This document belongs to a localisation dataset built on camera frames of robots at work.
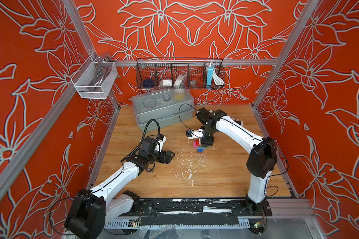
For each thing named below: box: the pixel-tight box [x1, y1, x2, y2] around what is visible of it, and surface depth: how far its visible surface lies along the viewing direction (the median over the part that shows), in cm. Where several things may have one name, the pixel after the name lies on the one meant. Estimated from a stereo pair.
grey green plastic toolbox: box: [131, 88, 195, 132], surface depth 99 cm
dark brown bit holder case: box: [229, 116, 244, 127], surface depth 109 cm
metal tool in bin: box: [87, 55, 111, 94], surface depth 87 cm
